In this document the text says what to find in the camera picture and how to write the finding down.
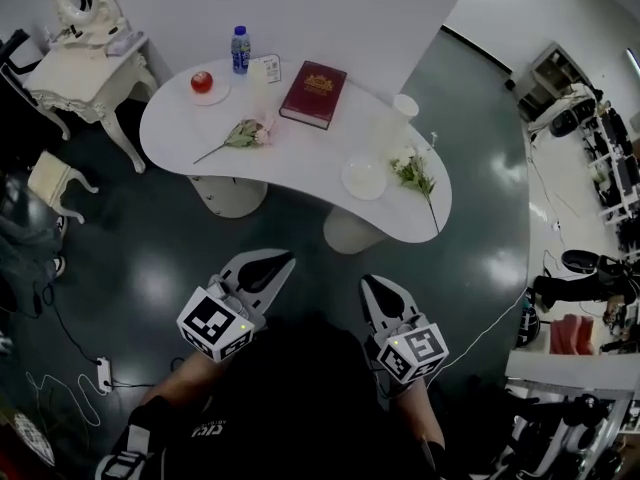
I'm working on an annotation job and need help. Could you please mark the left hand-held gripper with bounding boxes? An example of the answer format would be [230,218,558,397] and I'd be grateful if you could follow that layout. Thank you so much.
[176,248,297,364]

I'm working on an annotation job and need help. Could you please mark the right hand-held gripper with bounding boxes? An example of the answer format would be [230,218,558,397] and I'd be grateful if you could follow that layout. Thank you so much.
[359,273,450,399]

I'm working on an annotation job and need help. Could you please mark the pink flower with green stem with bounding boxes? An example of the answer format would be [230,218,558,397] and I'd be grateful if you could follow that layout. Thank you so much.
[192,115,279,166]

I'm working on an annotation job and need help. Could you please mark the white flower bunch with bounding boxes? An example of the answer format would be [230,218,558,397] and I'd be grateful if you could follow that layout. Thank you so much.
[383,130,442,235]

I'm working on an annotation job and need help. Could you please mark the white frosted cylinder vase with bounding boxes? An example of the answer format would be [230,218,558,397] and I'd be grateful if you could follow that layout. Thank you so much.
[248,60,275,120]

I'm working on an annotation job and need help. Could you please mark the person's left forearm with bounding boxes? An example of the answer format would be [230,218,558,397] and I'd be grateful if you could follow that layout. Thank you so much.
[138,350,224,409]

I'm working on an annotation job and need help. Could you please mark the person's right forearm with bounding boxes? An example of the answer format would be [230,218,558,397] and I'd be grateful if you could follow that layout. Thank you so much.
[397,376,447,452]

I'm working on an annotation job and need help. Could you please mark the white shallow dish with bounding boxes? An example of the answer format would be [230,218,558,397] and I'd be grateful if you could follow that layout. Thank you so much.
[341,153,389,202]

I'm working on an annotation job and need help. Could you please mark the person's black clothing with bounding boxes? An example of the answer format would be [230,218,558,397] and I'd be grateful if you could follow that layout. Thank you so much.
[93,311,449,480]

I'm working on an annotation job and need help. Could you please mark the dark red hardcover book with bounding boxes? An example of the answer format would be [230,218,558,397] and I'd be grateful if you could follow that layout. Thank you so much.
[278,60,349,131]

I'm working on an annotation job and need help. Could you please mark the flat white plate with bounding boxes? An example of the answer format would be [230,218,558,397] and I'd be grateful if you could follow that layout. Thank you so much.
[189,78,233,107]

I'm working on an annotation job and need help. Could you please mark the pink folded cloth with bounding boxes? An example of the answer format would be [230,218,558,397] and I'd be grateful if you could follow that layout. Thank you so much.
[548,314,595,355]

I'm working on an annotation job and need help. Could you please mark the white workbench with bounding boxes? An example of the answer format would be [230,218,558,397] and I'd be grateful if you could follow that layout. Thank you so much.
[503,348,640,402]

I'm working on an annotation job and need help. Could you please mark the white power strip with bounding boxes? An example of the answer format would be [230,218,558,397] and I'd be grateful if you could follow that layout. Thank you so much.
[94,356,114,395]

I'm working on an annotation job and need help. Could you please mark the red apple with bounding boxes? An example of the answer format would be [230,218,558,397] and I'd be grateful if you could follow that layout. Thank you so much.
[190,70,215,95]

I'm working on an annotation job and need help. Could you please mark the white printed card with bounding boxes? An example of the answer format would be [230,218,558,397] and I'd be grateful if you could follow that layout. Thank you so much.
[255,54,282,86]

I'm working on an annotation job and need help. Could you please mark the clear water bottle blue cap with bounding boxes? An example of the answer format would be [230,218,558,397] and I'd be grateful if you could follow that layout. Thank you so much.
[230,25,252,76]

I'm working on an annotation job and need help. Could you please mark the white and black machine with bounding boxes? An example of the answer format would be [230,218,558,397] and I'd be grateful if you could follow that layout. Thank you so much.
[492,392,640,480]

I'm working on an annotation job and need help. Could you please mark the white ornate stool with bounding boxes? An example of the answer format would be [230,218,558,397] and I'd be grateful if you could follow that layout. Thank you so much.
[26,149,100,225]

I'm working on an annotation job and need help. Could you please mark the white ornate dressing table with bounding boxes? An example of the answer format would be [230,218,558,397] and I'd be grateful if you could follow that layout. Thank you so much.
[22,15,160,174]

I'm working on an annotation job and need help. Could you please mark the desk row with monitors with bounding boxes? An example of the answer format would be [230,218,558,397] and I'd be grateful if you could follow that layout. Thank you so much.
[582,100,640,227]

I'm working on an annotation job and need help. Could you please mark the white open shelf unit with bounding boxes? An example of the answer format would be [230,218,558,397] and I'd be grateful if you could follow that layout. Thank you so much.
[516,41,597,122]

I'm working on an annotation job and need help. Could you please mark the black chair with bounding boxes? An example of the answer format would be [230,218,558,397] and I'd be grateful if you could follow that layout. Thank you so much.
[0,27,44,102]

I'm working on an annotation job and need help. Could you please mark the white table pedestal leg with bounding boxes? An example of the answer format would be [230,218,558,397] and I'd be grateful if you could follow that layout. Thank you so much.
[187,173,269,220]
[322,206,386,256]

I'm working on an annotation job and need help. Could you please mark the long white floor cable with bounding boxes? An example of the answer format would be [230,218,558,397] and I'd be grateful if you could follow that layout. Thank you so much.
[433,132,571,372]

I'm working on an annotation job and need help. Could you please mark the black floor cable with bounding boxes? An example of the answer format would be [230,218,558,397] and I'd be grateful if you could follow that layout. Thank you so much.
[29,280,156,389]

